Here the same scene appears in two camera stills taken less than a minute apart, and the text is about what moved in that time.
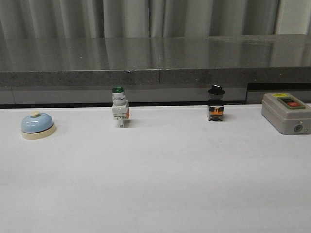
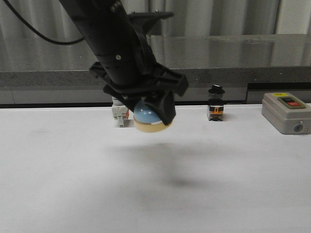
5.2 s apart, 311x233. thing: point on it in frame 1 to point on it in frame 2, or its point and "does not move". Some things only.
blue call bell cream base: x=38 y=126 to x=146 y=119
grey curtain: x=21 y=19 does not move
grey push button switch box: x=288 y=114 does not move
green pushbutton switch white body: x=120 y=107 does not move
